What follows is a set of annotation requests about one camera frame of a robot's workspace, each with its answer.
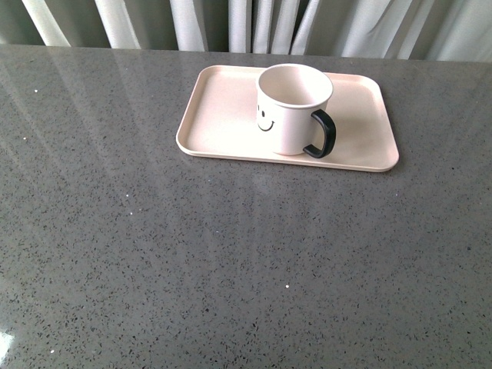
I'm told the white smiley mug black handle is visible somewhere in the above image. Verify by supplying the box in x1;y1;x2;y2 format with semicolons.
256;64;337;158

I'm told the beige rectangular plastic tray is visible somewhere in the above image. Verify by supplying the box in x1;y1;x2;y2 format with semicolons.
176;65;400;172

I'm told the grey pleated curtain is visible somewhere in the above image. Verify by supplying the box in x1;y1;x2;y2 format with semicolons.
1;0;491;62

